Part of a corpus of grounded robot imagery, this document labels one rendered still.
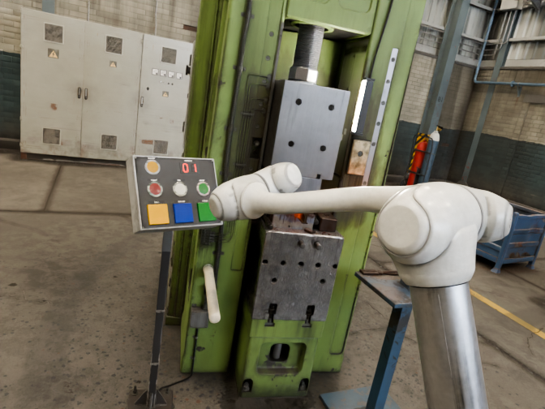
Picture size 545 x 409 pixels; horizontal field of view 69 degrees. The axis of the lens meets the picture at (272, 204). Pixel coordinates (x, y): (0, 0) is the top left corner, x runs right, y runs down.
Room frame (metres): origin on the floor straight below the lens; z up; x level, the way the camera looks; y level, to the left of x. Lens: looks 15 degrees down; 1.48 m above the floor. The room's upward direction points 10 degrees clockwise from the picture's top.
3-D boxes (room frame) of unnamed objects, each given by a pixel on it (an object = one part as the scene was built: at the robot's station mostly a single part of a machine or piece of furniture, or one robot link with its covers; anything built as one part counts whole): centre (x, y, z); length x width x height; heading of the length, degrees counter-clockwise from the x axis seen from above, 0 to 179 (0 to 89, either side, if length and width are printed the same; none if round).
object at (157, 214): (1.38, 0.41, 1.01); 0.07 x 0.05 x 0.07; 130
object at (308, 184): (1.97, -0.05, 1.12); 0.42 x 0.20 x 0.10; 15
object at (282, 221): (1.97, -0.05, 0.96); 0.42 x 0.20 x 0.09; 15
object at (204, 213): (1.51, 0.26, 1.01); 0.07 x 0.05 x 0.07; 130
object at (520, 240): (4.96, -2.66, 0.36); 1.20 x 0.80 x 0.72; 31
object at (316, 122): (1.98, -0.10, 1.36); 0.42 x 0.39 x 0.40; 15
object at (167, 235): (1.55, 0.41, 0.54); 0.04 x 0.04 x 1.08; 15
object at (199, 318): (1.79, 0.27, 0.36); 0.09 x 0.07 x 0.12; 105
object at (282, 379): (1.99, -0.11, 0.23); 0.55 x 0.37 x 0.47; 15
